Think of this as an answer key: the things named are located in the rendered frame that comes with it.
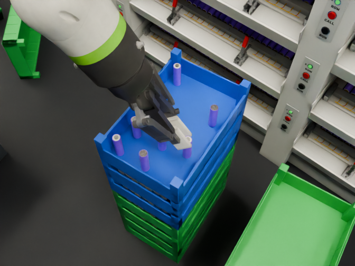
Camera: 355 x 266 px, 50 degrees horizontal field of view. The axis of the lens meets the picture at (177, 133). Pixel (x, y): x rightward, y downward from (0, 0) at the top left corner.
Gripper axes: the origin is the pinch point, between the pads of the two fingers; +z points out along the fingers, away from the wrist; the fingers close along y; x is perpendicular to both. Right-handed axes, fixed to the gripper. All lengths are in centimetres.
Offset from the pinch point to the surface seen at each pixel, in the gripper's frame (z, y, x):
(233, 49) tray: 28, -46, 4
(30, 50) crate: 26, -77, -85
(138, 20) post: 25, -70, -30
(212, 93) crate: 13.3, -18.7, 2.1
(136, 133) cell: 4.4, -5.2, -12.1
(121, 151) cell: 3.5, -0.8, -14.8
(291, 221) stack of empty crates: 36.2, 6.8, 13.3
